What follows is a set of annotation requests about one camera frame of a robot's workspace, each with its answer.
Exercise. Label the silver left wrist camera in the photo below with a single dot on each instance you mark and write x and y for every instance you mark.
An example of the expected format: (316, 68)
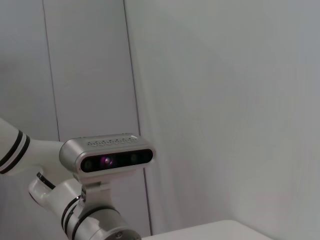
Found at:
(105, 155)

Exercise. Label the silver left camera mount bracket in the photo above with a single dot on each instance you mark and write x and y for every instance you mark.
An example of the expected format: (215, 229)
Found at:
(96, 197)

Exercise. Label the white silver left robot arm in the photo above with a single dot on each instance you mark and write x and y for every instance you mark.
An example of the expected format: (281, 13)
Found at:
(37, 152)

